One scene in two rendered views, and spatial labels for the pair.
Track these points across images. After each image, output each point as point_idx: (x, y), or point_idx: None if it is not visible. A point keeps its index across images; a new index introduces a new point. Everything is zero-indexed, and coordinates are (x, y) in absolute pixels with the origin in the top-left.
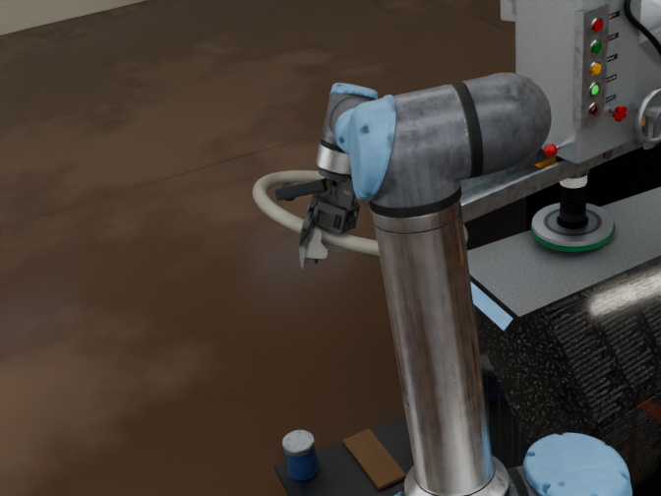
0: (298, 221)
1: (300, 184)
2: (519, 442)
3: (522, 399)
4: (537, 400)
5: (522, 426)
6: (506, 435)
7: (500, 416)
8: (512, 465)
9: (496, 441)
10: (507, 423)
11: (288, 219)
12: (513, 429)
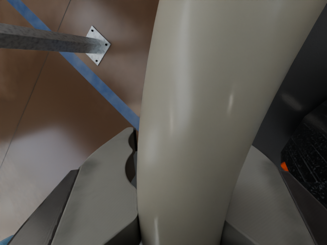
0: (151, 159)
1: None
2: (301, 175)
3: (326, 194)
4: (325, 205)
5: (306, 184)
6: (315, 162)
7: (326, 164)
8: (301, 157)
9: (321, 148)
10: (317, 169)
11: (154, 54)
12: (310, 174)
